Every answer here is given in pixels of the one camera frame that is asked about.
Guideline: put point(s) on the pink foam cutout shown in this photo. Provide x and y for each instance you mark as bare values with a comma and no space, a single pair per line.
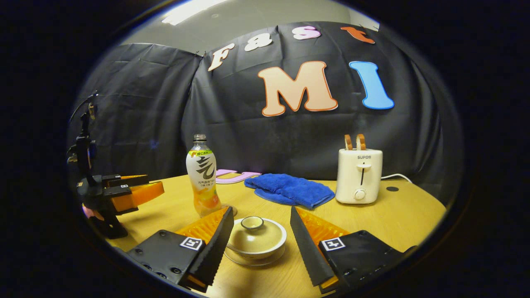
240,178

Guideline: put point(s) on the cream ceramic saucer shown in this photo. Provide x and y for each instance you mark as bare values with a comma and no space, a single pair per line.
252,263

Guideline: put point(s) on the black round table grommet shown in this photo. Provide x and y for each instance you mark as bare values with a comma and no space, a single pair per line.
392,188

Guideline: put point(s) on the black backdrop cloth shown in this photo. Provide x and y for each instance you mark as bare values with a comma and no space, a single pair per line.
145,116

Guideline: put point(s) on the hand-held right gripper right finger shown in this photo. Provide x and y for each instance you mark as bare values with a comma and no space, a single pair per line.
308,248

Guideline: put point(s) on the white toaster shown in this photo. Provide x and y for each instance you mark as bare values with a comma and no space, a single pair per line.
358,178

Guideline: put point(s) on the cream teacup lid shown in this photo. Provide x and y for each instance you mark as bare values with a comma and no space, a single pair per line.
256,238

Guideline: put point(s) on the round cork coaster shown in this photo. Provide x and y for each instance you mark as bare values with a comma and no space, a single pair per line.
232,210

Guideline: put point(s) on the blue towel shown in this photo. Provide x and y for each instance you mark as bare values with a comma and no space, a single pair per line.
290,190

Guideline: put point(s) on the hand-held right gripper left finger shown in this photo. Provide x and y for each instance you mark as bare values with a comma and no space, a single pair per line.
215,248

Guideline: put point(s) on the clear water bottle white label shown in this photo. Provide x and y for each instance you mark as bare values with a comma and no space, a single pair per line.
203,174

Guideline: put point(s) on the brown toast slice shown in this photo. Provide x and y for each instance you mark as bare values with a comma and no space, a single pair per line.
362,141
348,142

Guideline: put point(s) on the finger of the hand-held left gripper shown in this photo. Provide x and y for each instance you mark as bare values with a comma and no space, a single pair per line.
140,194
124,180

